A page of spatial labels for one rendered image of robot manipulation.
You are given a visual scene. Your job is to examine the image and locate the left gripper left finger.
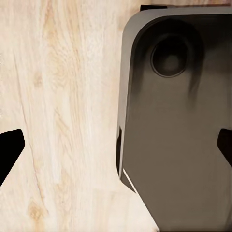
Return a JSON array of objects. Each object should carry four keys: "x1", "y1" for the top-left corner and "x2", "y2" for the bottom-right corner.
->
[{"x1": 0, "y1": 129, "x2": 25, "y2": 187}]

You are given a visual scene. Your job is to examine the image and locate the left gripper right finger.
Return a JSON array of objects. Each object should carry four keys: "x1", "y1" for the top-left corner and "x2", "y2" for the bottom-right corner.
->
[{"x1": 217, "y1": 128, "x2": 232, "y2": 167}]

